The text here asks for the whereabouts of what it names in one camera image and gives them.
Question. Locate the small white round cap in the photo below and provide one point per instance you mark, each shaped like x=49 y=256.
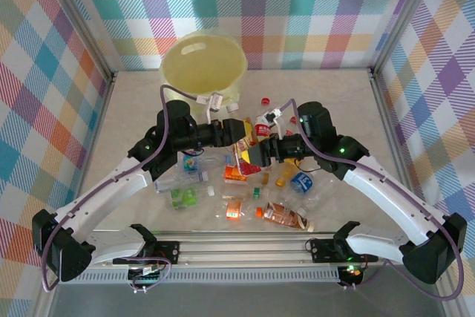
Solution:
x=232 y=108

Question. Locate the red green label water bottle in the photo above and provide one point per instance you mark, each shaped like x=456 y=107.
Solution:
x=262 y=129

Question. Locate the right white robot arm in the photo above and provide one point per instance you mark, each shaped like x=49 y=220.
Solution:
x=375 y=244

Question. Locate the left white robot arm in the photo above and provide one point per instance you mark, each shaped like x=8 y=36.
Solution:
x=111 y=248

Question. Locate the clear bottle small green label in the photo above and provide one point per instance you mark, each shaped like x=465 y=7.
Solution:
x=256 y=193

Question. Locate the tall orange juice bottle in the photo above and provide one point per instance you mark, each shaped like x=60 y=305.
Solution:
x=285 y=174

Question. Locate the crushed blue label bottle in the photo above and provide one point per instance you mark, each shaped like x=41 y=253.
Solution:
x=302 y=183

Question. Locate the white bin with yellow bag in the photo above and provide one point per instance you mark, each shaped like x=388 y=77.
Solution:
x=204 y=64

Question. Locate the red yellow white label bottle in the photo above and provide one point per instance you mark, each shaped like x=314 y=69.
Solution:
x=250 y=169

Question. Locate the clear bottle with white cap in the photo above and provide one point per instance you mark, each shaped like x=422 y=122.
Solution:
x=174 y=182

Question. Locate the orange label bottle brown cap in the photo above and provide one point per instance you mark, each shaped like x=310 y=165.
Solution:
x=235 y=174

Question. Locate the colourful blue label clear bottle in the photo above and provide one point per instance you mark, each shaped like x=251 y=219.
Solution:
x=189 y=163

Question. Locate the aluminium frame post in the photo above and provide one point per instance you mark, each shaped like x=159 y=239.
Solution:
x=403 y=16
x=82 y=22

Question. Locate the aluminium side rail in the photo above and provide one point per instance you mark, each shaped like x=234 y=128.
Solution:
x=104 y=98
x=390 y=109

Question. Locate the long aluminium base rail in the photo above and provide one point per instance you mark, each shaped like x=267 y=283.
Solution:
x=241 y=252

